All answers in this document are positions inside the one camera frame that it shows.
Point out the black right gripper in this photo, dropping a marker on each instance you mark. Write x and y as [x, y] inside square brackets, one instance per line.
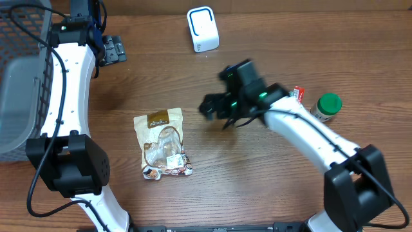
[208, 107]

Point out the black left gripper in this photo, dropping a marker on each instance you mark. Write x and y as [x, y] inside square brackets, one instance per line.
[113, 49]

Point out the red snack stick packet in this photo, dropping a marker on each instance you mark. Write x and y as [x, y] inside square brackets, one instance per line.
[298, 93]

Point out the green lid Knorr jar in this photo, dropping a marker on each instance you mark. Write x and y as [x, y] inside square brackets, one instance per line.
[327, 106]

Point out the beige brown snack bag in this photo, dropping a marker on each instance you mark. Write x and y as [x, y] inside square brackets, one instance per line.
[160, 137]

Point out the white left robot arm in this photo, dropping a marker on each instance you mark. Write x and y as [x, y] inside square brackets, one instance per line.
[65, 156]

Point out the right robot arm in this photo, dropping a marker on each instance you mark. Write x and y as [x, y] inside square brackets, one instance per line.
[357, 187]

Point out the white barcode scanner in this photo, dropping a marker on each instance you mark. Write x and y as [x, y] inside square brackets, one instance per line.
[203, 29]

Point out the grey mesh plastic basket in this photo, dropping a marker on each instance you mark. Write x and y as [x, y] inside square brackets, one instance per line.
[26, 75]

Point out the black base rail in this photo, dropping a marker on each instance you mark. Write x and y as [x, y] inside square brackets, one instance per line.
[275, 227]

